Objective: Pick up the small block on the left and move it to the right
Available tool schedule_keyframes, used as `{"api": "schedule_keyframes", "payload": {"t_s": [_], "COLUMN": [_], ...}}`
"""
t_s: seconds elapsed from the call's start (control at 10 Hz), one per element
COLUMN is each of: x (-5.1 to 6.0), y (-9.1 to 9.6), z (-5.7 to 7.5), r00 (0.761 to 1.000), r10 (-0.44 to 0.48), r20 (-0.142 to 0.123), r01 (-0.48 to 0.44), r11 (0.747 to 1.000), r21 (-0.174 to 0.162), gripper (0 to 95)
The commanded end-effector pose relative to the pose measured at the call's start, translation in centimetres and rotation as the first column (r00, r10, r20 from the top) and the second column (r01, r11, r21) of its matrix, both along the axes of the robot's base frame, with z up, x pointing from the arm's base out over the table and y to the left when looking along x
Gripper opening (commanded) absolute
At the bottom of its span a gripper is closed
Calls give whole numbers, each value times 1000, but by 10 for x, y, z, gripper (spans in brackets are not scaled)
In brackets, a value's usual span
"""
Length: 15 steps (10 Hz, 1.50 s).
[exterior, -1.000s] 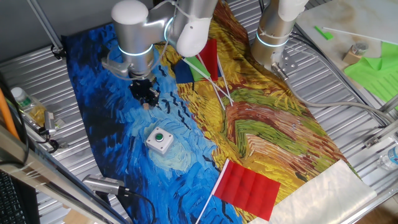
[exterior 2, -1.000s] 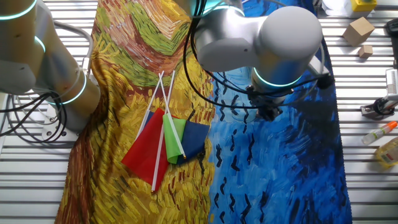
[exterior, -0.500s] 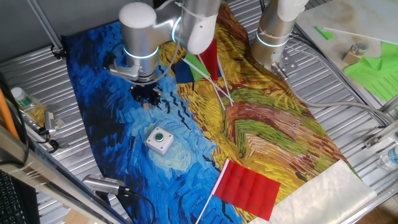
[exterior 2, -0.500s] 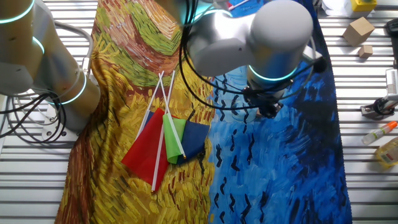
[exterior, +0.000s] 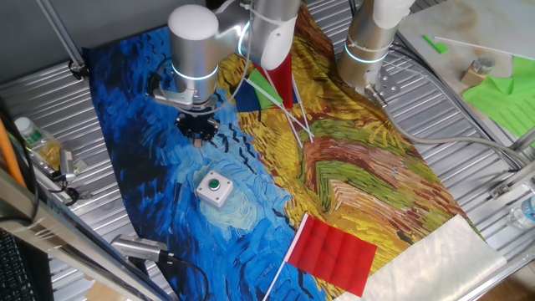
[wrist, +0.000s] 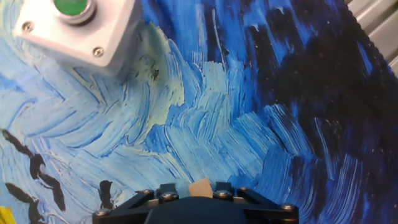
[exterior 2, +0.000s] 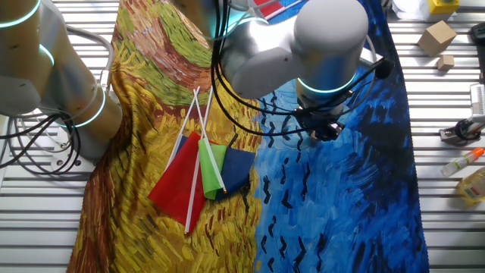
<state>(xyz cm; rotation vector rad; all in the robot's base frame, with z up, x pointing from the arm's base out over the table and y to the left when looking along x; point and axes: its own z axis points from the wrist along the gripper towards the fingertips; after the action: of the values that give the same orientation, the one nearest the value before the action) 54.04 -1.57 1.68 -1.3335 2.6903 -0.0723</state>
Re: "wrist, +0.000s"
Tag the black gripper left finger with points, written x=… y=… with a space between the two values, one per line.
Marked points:
x=164 y=191

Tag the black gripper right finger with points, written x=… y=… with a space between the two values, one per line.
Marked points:
x=227 y=190

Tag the small wooden block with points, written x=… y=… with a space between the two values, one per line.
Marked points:
x=200 y=188

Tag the Van Gogh painting print cloth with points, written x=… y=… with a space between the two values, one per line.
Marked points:
x=217 y=124

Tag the white box green push button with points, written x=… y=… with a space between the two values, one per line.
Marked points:
x=77 y=34

